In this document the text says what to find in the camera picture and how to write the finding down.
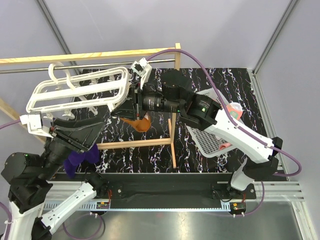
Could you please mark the orange sock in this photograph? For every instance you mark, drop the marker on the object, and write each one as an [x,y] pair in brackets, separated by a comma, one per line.
[141,125]

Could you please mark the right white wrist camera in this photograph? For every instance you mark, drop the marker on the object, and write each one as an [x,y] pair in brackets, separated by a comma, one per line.
[143,69]

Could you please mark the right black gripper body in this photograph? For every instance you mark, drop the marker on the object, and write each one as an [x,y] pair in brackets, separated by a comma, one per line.
[136,100]

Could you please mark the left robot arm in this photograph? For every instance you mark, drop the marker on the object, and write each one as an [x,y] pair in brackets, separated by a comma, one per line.
[28,177]

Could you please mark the wooden clothes rack frame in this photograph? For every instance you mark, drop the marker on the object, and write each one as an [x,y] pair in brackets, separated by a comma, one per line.
[148,54]

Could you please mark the black marbled mat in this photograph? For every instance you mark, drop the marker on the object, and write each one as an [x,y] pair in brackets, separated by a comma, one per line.
[184,156]

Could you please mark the purple sock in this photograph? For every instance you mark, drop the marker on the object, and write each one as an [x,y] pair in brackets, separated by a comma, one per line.
[74,159]

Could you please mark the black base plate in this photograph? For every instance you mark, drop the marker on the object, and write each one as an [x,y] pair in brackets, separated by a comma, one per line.
[171,190]

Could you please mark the white plastic basket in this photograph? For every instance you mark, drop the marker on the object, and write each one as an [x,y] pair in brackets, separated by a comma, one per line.
[208,144]

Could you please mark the pink patterned sock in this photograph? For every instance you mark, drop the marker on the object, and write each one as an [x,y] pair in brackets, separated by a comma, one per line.
[224,146]
[235,110]

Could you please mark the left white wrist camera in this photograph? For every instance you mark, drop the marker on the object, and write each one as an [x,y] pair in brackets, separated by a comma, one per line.
[34,124]

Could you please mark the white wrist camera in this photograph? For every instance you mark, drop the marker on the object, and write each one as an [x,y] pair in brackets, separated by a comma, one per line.
[34,124]
[143,69]

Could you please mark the metal rack rod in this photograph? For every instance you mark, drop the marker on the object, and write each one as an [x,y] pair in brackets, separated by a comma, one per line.
[83,66]

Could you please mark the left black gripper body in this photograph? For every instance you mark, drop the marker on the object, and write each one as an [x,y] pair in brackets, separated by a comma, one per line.
[70,139]

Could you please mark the white plastic clip hanger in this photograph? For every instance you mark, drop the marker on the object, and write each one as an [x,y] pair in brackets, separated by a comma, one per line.
[59,88]

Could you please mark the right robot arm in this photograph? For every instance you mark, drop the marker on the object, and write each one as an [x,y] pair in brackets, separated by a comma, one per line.
[201,112]

